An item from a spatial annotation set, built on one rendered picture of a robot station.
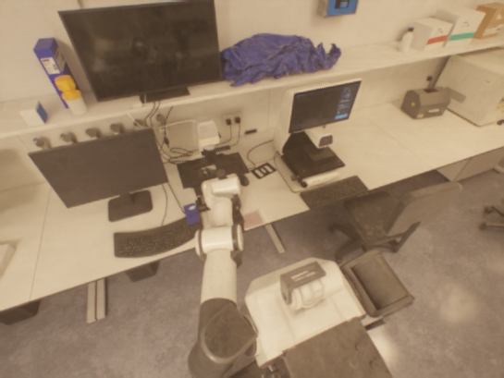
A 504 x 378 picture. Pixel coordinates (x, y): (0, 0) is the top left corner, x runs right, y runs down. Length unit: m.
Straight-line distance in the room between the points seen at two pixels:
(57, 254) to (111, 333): 0.77
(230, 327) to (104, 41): 1.41
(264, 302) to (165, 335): 1.54
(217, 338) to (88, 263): 1.13
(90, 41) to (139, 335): 1.80
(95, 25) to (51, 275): 1.23
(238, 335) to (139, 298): 1.71
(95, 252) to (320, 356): 1.29
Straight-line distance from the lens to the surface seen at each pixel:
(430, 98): 2.78
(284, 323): 0.65
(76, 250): 1.72
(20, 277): 1.79
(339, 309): 0.69
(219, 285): 0.69
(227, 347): 0.62
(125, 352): 2.20
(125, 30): 1.61
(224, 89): 1.70
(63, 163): 1.51
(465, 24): 2.87
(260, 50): 1.81
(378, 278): 0.76
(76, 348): 2.35
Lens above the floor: 2.00
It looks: 47 degrees down
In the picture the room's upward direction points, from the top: straight up
